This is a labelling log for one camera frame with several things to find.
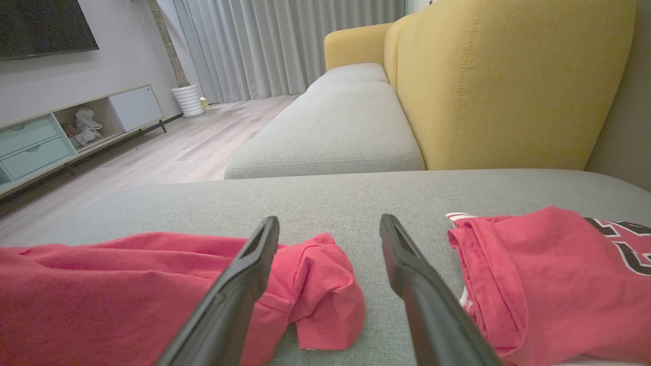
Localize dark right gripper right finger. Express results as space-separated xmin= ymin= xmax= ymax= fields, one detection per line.
xmin=379 ymin=213 xmax=501 ymax=366

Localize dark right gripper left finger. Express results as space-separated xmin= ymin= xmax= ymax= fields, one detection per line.
xmin=155 ymin=216 xmax=280 ymax=366

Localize red jersey with number print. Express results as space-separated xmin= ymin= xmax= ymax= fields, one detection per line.
xmin=446 ymin=206 xmax=651 ymax=366

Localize red shorts with white stripe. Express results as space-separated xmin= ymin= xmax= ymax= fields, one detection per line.
xmin=0 ymin=232 xmax=366 ymax=366

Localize large grey sofa seat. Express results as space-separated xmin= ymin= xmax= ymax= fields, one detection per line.
xmin=31 ymin=169 xmax=651 ymax=366

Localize grey sofa seat cushion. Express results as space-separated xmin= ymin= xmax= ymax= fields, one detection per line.
xmin=307 ymin=63 xmax=390 ymax=95
xmin=224 ymin=81 xmax=425 ymax=179

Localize white ribbed planter pot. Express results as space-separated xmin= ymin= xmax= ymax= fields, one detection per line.
xmin=171 ymin=84 xmax=205 ymax=118

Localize white plush toy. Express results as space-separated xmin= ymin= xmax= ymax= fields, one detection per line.
xmin=69 ymin=108 xmax=102 ymax=148

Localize white and mint TV cabinet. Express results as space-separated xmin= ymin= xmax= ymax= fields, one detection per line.
xmin=0 ymin=84 xmax=167 ymax=199

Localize grey pleated curtain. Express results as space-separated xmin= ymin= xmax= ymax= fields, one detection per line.
xmin=173 ymin=0 xmax=407 ymax=105

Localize brown plant trunk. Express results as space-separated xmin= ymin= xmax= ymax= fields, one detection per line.
xmin=147 ymin=0 xmax=189 ymax=88

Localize black wall television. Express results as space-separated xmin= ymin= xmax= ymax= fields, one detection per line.
xmin=0 ymin=0 xmax=100 ymax=62

